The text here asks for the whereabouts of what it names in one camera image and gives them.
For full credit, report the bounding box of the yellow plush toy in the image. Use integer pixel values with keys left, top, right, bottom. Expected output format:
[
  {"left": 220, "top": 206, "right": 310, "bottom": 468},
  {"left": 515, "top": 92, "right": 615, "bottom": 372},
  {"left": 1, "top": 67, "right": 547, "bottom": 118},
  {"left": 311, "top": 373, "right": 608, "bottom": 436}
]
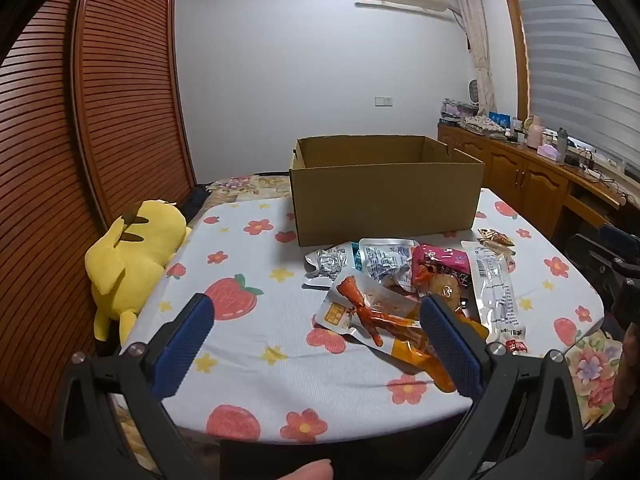
[{"left": 84, "top": 200, "right": 192, "bottom": 346}]

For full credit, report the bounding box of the beige curtain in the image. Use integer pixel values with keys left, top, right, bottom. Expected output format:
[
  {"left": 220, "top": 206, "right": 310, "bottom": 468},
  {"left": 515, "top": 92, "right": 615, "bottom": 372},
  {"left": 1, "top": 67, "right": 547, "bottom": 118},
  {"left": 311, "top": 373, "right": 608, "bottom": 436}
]
[{"left": 450, "top": 0, "right": 496, "bottom": 116}]

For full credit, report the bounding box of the window blind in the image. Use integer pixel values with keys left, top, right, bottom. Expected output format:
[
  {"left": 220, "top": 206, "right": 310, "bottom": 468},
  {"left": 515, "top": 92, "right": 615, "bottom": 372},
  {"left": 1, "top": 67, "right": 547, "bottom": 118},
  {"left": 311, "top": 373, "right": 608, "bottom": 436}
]
[{"left": 512, "top": 0, "right": 640, "bottom": 171}]

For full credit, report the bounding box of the orange snack packet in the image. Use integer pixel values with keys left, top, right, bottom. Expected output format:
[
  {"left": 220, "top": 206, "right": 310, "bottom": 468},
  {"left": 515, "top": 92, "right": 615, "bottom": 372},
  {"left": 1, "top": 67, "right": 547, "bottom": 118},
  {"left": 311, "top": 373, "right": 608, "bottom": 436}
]
[{"left": 387, "top": 305, "right": 490, "bottom": 393}]

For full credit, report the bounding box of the brown cardboard box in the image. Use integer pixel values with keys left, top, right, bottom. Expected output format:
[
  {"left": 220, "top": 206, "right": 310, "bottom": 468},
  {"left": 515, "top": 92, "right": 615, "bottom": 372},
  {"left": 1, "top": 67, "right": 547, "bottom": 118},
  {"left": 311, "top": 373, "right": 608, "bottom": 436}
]
[{"left": 289, "top": 135, "right": 486, "bottom": 247}]

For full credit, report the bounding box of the long white snack packet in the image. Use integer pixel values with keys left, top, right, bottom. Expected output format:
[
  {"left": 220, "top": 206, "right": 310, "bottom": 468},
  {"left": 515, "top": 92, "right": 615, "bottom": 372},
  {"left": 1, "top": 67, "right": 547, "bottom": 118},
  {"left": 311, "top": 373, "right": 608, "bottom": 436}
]
[{"left": 460, "top": 240, "right": 528, "bottom": 356}]

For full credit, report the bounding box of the floral bed sheet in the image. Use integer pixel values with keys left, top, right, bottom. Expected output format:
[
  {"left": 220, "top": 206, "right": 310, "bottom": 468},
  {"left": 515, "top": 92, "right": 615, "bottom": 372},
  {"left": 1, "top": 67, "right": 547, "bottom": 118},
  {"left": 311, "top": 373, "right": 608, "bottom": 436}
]
[{"left": 202, "top": 172, "right": 626, "bottom": 418}]

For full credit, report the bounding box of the folded patterned cloth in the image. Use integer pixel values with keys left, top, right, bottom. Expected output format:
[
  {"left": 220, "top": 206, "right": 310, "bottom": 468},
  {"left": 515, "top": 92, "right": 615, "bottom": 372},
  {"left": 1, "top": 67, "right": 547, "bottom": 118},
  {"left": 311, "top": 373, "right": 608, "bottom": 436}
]
[{"left": 460, "top": 114, "right": 506, "bottom": 138}]

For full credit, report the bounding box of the pink bottle on sideboard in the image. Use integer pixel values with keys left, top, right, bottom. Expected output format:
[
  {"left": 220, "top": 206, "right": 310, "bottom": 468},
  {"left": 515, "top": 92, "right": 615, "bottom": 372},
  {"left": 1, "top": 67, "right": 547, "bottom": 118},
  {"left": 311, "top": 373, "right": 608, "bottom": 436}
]
[{"left": 525, "top": 116, "right": 545, "bottom": 148}]

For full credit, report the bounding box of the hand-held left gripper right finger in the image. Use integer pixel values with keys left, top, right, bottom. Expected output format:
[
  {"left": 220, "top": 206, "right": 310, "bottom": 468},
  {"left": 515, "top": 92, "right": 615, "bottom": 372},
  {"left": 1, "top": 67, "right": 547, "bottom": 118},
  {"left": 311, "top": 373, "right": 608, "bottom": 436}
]
[{"left": 419, "top": 292, "right": 586, "bottom": 480}]

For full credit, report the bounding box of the clear chicken feet packet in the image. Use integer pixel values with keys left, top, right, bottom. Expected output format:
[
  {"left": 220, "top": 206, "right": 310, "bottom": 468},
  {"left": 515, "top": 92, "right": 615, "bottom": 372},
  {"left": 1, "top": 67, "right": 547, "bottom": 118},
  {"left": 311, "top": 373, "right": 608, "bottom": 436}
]
[{"left": 315, "top": 267, "right": 422, "bottom": 347}]

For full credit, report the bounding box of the dark blue blanket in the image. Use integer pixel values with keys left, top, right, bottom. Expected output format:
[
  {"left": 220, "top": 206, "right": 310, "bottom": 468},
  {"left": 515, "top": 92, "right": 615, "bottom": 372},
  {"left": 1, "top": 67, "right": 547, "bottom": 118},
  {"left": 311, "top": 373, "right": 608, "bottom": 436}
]
[{"left": 177, "top": 182, "right": 211, "bottom": 221}]

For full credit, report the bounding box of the strawberry print tablecloth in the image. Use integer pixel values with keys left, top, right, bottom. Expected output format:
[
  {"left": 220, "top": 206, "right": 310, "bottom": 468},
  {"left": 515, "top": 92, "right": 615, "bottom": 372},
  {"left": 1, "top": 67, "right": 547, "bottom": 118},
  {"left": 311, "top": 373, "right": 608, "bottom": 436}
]
[{"left": 120, "top": 187, "right": 606, "bottom": 443}]

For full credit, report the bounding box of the pink snack packet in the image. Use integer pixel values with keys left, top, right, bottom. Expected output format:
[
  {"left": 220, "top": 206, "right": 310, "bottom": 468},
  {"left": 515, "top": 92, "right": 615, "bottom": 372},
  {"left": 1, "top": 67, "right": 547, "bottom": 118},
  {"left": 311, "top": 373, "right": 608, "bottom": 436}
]
[{"left": 411, "top": 244, "right": 471, "bottom": 311}]

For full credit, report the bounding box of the sesame candy packet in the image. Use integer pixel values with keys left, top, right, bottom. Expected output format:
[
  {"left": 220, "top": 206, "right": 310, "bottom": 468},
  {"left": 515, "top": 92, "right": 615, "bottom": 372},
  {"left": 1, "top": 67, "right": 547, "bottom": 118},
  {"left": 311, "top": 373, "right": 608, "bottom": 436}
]
[{"left": 492, "top": 244, "right": 517, "bottom": 272}]

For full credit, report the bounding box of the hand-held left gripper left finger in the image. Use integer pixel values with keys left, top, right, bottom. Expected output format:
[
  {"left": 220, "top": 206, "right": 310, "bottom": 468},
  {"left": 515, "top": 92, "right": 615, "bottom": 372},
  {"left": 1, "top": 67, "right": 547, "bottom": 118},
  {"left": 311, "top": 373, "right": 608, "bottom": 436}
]
[{"left": 50, "top": 292, "right": 216, "bottom": 480}]

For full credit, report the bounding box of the orange-brown snack packet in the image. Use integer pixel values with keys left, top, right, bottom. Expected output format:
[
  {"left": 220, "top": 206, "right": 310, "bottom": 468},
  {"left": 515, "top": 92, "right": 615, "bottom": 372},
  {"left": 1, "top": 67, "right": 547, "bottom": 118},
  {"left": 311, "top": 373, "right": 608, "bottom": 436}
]
[{"left": 477, "top": 228, "right": 516, "bottom": 248}]

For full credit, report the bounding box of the wooden cabinet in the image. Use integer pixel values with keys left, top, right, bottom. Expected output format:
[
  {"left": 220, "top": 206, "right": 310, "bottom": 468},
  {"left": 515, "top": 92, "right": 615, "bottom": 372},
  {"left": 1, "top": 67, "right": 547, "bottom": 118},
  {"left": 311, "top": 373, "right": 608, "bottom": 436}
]
[{"left": 437, "top": 125, "right": 631, "bottom": 241}]

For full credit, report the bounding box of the person's left hand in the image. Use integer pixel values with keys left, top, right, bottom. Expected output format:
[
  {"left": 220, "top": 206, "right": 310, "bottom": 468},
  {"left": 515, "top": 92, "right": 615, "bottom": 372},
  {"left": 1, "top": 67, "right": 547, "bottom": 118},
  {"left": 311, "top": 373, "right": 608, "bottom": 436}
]
[{"left": 285, "top": 459, "right": 335, "bottom": 480}]

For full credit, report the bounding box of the silver snack packet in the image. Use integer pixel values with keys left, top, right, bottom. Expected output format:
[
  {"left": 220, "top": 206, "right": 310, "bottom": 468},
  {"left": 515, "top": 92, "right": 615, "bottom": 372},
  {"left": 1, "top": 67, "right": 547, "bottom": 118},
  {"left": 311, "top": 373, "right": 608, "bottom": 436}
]
[{"left": 305, "top": 246, "right": 353, "bottom": 281}]

